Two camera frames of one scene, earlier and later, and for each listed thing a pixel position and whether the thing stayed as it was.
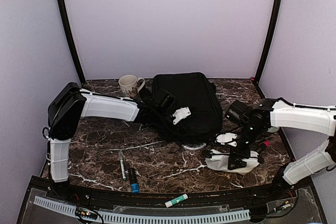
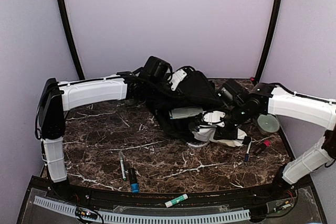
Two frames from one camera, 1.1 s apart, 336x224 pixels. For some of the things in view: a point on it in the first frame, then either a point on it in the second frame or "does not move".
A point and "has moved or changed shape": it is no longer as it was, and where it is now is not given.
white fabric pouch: (220, 159) → (203, 134)
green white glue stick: (169, 203) does not move
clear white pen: (122, 165) does not move
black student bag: (193, 91) has moved or changed shape
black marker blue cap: (133, 179) does not move
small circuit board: (86, 213) does not move
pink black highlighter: (263, 146) does not move
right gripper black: (234, 152) → (231, 135)
